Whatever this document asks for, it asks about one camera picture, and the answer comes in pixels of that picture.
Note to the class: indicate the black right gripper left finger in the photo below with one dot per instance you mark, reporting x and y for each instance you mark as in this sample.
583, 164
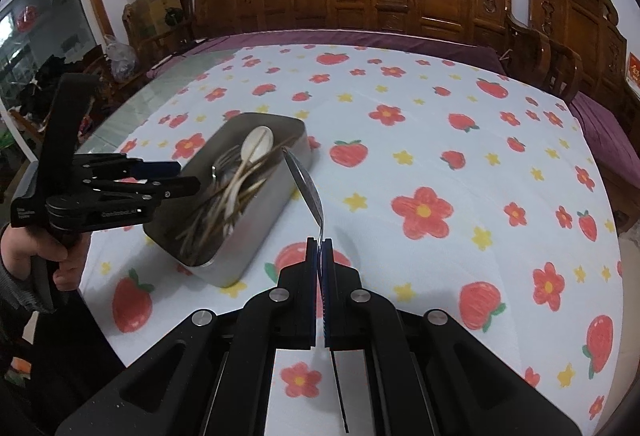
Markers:
283, 317

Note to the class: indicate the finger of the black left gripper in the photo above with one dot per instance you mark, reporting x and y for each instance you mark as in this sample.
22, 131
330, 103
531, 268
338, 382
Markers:
158, 189
117, 167

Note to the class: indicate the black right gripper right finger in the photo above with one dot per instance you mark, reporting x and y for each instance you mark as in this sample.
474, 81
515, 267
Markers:
358, 319

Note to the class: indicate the dark brown wooden chopstick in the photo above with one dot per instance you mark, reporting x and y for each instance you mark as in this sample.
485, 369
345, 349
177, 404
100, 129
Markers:
264, 168

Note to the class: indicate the steel fork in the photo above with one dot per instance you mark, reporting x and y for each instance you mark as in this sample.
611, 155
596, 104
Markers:
224, 168

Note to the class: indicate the large white plastic spoon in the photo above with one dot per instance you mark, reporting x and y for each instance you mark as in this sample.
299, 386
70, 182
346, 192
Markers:
256, 145

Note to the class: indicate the steel spoon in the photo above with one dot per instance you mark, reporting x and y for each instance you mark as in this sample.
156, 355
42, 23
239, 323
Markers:
309, 192

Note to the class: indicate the person's left hand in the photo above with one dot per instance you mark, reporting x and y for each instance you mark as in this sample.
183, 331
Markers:
20, 245

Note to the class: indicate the metal rectangular tray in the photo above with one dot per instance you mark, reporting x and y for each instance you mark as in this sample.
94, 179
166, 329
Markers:
224, 261

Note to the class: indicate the glass sliding door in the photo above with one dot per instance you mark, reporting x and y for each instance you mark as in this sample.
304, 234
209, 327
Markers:
32, 31

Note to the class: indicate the strawberry flower tablecloth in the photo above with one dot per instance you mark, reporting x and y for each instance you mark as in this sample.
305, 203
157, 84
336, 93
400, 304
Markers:
445, 185

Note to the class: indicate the purple bench cushion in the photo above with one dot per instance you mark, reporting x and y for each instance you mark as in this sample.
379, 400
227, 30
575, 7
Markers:
606, 138

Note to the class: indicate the carved wooden armchair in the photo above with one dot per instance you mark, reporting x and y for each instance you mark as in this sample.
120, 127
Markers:
568, 48

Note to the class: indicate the red wall sign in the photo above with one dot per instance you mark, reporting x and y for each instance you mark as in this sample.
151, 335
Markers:
633, 70

